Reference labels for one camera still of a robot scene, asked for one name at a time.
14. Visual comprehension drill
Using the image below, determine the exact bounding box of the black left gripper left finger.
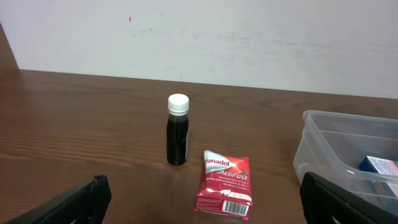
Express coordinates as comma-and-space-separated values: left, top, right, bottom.
7, 175, 111, 224

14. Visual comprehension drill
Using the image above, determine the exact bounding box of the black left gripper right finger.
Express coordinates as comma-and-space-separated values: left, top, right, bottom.
300, 172, 397, 224

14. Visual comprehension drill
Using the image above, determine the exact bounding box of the white blue medicine box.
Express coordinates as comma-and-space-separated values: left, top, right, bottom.
358, 156, 397, 197

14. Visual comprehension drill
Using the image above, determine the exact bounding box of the clear plastic container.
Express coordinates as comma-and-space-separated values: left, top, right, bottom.
293, 110, 397, 214

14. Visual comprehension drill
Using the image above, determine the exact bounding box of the red Panadol ActiFast box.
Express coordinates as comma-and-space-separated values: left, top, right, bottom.
194, 151, 253, 220

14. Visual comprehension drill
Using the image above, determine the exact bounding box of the dark bottle white cap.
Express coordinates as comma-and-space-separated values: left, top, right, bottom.
167, 93, 189, 166

